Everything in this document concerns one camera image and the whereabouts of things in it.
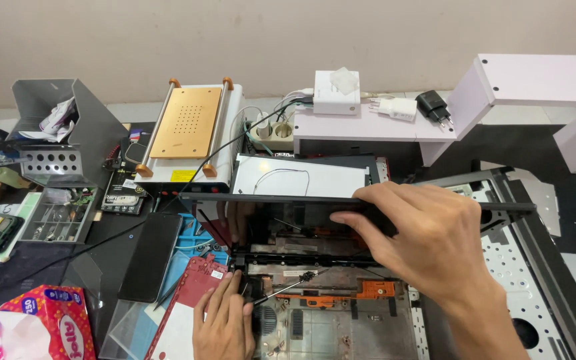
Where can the person's left hand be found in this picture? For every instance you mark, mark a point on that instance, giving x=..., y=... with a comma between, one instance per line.
x=225, y=330

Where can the person's right hand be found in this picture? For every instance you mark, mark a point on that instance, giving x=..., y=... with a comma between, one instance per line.
x=433, y=240

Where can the thin black screwdriver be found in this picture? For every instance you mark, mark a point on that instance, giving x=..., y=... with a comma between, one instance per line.
x=288, y=287

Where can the black laptop screen panel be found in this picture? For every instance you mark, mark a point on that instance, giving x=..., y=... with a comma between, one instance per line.
x=288, y=215

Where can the red laptop cover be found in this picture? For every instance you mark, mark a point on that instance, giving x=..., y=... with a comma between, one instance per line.
x=193, y=295

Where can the metal tweezers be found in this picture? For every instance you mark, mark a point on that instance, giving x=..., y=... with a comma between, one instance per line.
x=168, y=295

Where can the clear plastic sheet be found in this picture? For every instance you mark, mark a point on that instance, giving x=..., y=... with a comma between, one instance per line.
x=128, y=332

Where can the blue repair mat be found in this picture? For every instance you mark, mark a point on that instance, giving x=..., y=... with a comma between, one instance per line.
x=188, y=235

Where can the open laptop base chassis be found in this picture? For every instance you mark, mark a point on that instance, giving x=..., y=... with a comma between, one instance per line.
x=328, y=320

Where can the black smartphone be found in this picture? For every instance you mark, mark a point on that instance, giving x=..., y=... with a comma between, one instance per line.
x=150, y=257

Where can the grey metal plate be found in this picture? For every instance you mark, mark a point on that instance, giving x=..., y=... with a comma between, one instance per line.
x=538, y=200

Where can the black plug adapter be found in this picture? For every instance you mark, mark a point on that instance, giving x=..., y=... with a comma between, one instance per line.
x=433, y=105

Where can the white plug adapter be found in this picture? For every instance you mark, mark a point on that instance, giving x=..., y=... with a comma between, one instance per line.
x=395, y=109

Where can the laptop lid with white sheet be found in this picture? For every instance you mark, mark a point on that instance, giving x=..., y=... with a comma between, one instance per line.
x=298, y=177

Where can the white charger box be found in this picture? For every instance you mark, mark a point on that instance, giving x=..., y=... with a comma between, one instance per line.
x=335, y=97

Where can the white shelf riser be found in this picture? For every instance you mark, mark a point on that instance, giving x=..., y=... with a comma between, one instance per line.
x=518, y=85

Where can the beige power strip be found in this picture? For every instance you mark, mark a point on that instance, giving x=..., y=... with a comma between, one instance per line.
x=280, y=132

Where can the red tissue box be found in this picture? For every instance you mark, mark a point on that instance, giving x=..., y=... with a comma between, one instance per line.
x=38, y=325

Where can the small dark phone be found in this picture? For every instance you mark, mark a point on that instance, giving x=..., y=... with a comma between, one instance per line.
x=137, y=149

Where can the grey compartment parts tray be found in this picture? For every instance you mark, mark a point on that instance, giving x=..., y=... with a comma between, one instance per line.
x=58, y=215

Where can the white screen separator machine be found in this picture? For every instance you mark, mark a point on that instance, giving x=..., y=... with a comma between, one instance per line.
x=188, y=130

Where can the grey metal desk organizer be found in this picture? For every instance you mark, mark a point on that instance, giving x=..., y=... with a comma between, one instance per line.
x=93, y=130

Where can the crumpled paper in organizer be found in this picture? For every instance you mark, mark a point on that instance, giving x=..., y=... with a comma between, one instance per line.
x=55, y=120

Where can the laptop palmrest frame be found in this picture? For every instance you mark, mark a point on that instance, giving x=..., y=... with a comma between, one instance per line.
x=518, y=280

